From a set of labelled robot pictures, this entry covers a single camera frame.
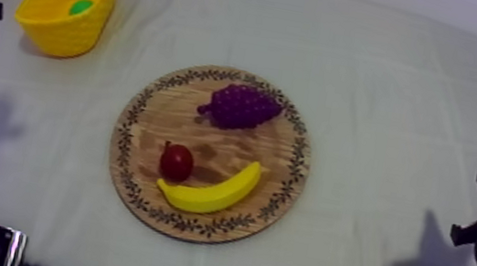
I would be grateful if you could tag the silver metal bar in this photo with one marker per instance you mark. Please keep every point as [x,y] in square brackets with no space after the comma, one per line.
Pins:
[15,250]

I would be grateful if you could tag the yellow plastic basket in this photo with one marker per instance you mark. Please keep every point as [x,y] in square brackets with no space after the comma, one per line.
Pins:
[53,32]

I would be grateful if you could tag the purple toy grapes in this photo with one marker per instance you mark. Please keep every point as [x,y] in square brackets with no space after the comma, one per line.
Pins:
[242,108]

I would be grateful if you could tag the green toy pear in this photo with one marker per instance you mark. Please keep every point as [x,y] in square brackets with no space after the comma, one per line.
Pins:
[80,7]

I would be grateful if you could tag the yellow toy banana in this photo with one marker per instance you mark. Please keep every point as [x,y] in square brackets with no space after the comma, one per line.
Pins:
[213,198]

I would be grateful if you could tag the small red fruit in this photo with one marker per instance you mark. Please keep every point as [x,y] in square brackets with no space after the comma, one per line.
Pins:
[176,163]

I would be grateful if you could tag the round wooden board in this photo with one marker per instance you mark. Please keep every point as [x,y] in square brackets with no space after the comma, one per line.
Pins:
[217,142]

